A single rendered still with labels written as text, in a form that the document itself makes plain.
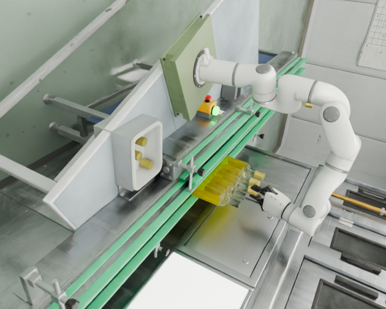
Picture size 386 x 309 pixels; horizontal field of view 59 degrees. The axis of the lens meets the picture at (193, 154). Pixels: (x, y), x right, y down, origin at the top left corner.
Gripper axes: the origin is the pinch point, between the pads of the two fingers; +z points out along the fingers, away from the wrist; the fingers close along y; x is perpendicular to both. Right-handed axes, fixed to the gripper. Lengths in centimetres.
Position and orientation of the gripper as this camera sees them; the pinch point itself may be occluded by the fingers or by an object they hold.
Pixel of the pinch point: (255, 192)
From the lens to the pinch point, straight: 146.7
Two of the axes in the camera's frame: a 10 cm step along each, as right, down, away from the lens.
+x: -7.0, 3.7, -6.1
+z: -7.1, -4.2, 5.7
